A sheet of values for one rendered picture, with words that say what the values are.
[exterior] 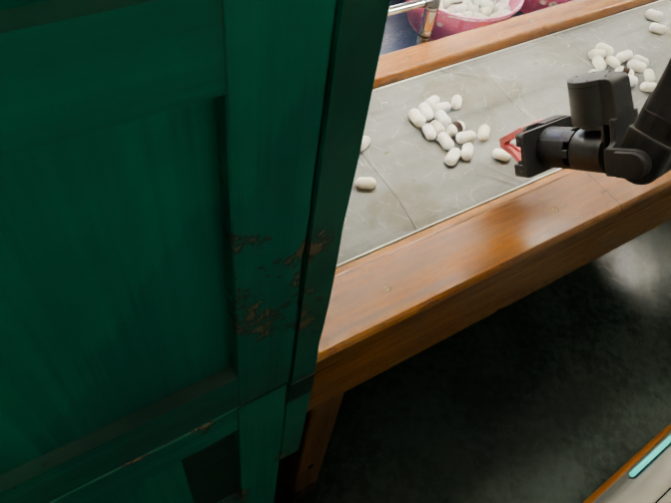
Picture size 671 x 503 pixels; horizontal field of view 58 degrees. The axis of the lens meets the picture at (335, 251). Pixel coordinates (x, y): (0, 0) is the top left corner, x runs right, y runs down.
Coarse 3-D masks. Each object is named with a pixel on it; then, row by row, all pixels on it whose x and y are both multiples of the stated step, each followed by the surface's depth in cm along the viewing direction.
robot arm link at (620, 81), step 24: (600, 72) 77; (624, 72) 74; (576, 96) 76; (600, 96) 74; (624, 96) 74; (576, 120) 77; (600, 120) 75; (624, 120) 74; (624, 168) 72; (648, 168) 70
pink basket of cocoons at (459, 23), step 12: (408, 0) 127; (516, 0) 130; (408, 12) 130; (420, 12) 125; (444, 12) 120; (420, 24) 128; (444, 24) 123; (456, 24) 122; (468, 24) 122; (480, 24) 122; (432, 36) 128; (444, 36) 127
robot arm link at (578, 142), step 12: (576, 132) 80; (588, 132) 79; (600, 132) 77; (576, 144) 79; (588, 144) 78; (600, 144) 76; (576, 156) 79; (588, 156) 78; (600, 156) 77; (576, 168) 81; (588, 168) 79; (600, 168) 77
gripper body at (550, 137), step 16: (544, 128) 85; (560, 128) 83; (576, 128) 82; (528, 144) 84; (544, 144) 84; (560, 144) 81; (528, 160) 85; (544, 160) 85; (560, 160) 82; (528, 176) 86
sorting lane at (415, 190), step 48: (528, 48) 121; (576, 48) 123; (624, 48) 125; (384, 96) 108; (480, 96) 111; (528, 96) 112; (384, 144) 100; (432, 144) 102; (480, 144) 103; (384, 192) 94; (432, 192) 95; (480, 192) 96; (384, 240) 89
